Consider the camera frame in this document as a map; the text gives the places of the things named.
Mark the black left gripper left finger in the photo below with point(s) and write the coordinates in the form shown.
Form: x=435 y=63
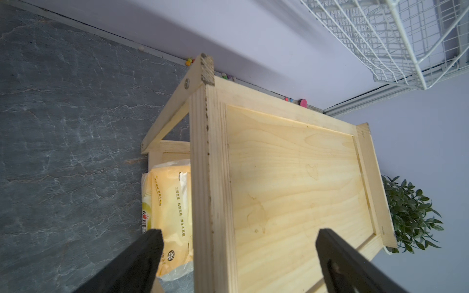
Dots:
x=132 y=271

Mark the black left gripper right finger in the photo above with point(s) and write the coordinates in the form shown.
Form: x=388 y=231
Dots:
x=347 y=271

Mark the orange tissue pack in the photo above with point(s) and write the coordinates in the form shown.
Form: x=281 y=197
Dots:
x=167 y=206

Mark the light wooden two-tier shelf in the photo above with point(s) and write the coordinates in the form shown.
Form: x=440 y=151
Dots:
x=267 y=175

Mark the large potted green plant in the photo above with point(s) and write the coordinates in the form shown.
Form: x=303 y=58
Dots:
x=413 y=216

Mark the aluminium frame corner post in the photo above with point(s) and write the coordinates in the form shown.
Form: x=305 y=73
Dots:
x=387 y=91

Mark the white wire wall rack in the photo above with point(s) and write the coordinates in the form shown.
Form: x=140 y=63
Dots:
x=412 y=44

